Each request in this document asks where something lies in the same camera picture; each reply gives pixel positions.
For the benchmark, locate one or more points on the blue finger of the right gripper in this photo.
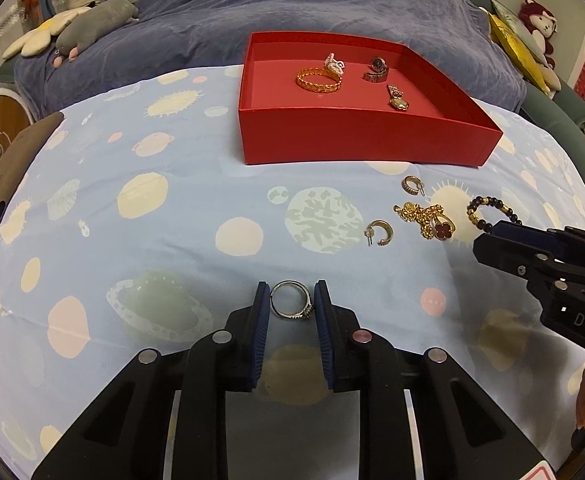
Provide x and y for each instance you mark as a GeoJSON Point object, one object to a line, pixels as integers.
{"type": "Point", "coordinates": [515, 239]}
{"type": "Point", "coordinates": [506, 255]}

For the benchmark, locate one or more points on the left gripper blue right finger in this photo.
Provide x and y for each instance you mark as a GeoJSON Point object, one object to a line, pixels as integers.
{"type": "Point", "coordinates": [323, 332]}

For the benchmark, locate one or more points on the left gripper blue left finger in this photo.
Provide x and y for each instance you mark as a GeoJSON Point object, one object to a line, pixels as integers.
{"type": "Point", "coordinates": [260, 315]}

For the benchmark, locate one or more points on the gold wristwatch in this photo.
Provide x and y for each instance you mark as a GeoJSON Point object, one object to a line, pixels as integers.
{"type": "Point", "coordinates": [396, 99]}

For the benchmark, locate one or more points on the silver blue-dial wristwatch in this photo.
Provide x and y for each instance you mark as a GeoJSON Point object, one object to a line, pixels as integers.
{"type": "Point", "coordinates": [377, 72]}

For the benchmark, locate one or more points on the gold chain-link bangle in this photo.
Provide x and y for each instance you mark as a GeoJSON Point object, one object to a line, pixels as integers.
{"type": "Point", "coordinates": [318, 80]}

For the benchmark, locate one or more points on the gold hoop earring near pearls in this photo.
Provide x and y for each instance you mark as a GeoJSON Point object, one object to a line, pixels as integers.
{"type": "Point", "coordinates": [379, 232]}

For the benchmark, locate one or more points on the green sofa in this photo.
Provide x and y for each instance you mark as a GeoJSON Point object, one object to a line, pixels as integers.
{"type": "Point", "coordinates": [561, 116]}

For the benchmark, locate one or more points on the gold hoop earring near box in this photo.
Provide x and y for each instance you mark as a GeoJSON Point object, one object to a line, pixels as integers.
{"type": "Point", "coordinates": [413, 185]}

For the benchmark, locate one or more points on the blue planet-print tablecloth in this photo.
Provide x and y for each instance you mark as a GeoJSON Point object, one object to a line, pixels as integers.
{"type": "Point", "coordinates": [139, 225]}

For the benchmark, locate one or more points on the beige plush toy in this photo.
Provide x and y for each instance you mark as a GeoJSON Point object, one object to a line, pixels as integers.
{"type": "Point", "coordinates": [550, 78]}

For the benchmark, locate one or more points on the gold shiny cushion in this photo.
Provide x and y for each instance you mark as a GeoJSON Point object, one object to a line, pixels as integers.
{"type": "Point", "coordinates": [517, 52]}

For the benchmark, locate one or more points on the red cardboard box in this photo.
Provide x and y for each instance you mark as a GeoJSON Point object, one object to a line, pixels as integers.
{"type": "Point", "coordinates": [280, 122]}

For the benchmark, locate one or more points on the red monkey plush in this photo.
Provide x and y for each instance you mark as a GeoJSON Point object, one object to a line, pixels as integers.
{"type": "Point", "coordinates": [542, 25]}

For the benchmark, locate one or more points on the grey silver cushion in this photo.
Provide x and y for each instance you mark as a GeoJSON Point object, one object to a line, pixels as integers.
{"type": "Point", "coordinates": [518, 27]}

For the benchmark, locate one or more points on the blue-grey sofa blanket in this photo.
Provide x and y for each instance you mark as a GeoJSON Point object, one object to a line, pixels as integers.
{"type": "Point", "coordinates": [173, 34]}

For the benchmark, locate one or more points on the grey plush animal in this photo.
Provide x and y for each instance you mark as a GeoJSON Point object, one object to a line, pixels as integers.
{"type": "Point", "coordinates": [92, 25]}

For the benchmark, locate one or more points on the cream flower plush pillow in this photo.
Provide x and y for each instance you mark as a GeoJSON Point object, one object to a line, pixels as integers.
{"type": "Point", "coordinates": [39, 39]}

